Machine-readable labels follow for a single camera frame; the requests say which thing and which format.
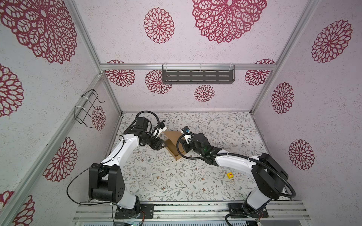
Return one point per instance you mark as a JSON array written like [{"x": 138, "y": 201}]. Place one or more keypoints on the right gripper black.
[{"x": 185, "y": 143}]

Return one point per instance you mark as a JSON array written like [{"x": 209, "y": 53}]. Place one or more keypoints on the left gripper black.
[{"x": 157, "y": 144}]

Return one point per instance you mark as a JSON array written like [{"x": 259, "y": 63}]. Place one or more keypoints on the brown cardboard box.
[{"x": 171, "y": 141}]

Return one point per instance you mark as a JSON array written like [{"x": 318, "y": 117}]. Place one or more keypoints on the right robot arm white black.
[{"x": 270, "y": 178}]

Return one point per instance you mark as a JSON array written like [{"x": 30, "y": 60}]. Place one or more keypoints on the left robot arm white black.
[{"x": 106, "y": 180}]

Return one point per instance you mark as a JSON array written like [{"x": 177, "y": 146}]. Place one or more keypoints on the small yellow cube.
[{"x": 230, "y": 175}]

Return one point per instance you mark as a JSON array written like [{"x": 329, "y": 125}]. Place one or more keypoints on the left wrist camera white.
[{"x": 160, "y": 128}]

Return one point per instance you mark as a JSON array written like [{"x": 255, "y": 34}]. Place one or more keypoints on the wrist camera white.
[
  {"x": 160, "y": 128},
  {"x": 188, "y": 135}
]

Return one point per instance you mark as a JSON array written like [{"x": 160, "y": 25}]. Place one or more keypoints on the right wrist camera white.
[{"x": 188, "y": 135}]

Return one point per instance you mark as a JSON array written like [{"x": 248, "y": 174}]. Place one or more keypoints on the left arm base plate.
[{"x": 140, "y": 211}]

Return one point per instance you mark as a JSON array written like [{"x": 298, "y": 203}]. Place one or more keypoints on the dark metal wall shelf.
[{"x": 198, "y": 77}]

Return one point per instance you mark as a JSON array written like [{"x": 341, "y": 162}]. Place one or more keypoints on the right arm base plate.
[{"x": 241, "y": 210}]

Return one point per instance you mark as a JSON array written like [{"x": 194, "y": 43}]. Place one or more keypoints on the black wire wall rack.
[{"x": 90, "y": 114}]

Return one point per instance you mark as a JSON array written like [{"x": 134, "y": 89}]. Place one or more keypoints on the aluminium front rail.
[{"x": 191, "y": 211}]

